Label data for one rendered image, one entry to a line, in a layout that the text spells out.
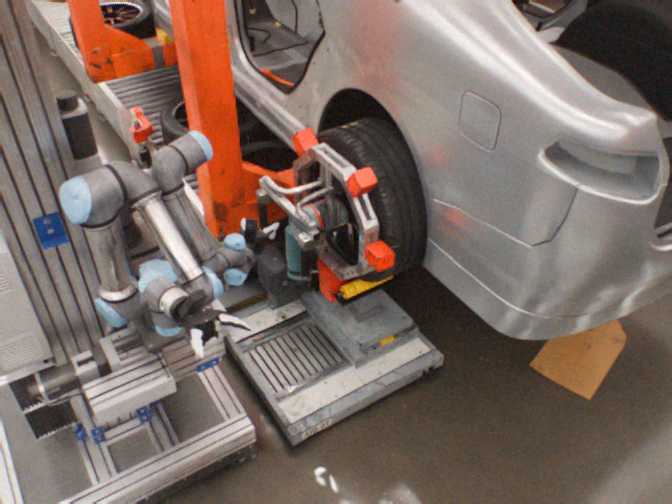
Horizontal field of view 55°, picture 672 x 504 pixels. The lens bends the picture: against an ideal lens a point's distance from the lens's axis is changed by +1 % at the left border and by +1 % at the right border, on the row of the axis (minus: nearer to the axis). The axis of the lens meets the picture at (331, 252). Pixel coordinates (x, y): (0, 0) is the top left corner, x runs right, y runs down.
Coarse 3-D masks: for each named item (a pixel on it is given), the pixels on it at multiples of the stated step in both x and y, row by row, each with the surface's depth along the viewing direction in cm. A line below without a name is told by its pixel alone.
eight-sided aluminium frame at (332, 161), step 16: (320, 144) 252; (304, 160) 260; (320, 160) 248; (336, 160) 245; (304, 176) 276; (336, 176) 241; (304, 192) 281; (352, 208) 239; (368, 208) 238; (368, 224) 237; (368, 240) 240; (320, 256) 281; (336, 256) 277; (336, 272) 271; (352, 272) 259
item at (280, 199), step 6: (264, 186) 255; (270, 192) 252; (276, 192) 251; (276, 198) 249; (282, 198) 248; (282, 204) 246; (288, 204) 245; (288, 210) 243; (294, 210) 242; (294, 216) 240; (300, 222) 237; (306, 228) 234; (312, 234) 232; (318, 234) 232
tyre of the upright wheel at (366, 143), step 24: (360, 120) 259; (384, 120) 255; (336, 144) 250; (360, 144) 241; (384, 144) 243; (312, 168) 276; (360, 168) 240; (384, 168) 237; (408, 168) 240; (312, 192) 284; (384, 192) 235; (408, 192) 239; (384, 216) 238; (408, 216) 240; (384, 240) 244; (408, 240) 244; (408, 264) 257
